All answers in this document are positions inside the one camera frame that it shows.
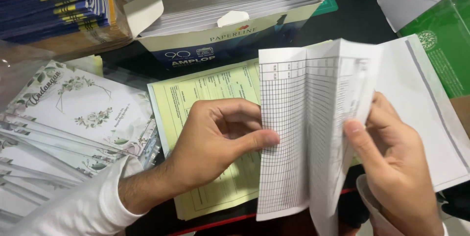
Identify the person's left hand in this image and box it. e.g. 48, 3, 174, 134
165, 98, 280, 203

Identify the person's right hand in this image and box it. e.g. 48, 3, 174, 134
343, 91, 444, 236

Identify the white gridded paper sheet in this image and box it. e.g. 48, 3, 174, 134
256, 38, 384, 236

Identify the stack of yellow forms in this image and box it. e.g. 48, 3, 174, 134
147, 58, 262, 221

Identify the white envelope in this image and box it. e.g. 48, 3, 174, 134
373, 34, 470, 193

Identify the brown cardboard piece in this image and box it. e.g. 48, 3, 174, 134
450, 95, 470, 137

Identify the blue and white envelope box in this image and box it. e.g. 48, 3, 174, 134
105, 0, 325, 70

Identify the pile of floral invitation cards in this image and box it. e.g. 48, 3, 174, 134
0, 60, 162, 229

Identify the green packet in plastic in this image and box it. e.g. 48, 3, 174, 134
398, 0, 470, 99

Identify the stack of white boxed envelopes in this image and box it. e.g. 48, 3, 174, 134
141, 0, 313, 38

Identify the pale yellow paper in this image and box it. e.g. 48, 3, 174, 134
64, 55, 104, 77

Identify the clear plastic bag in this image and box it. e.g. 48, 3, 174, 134
0, 40, 59, 113

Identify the stack of blue booklets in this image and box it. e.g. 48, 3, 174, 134
0, 0, 112, 44

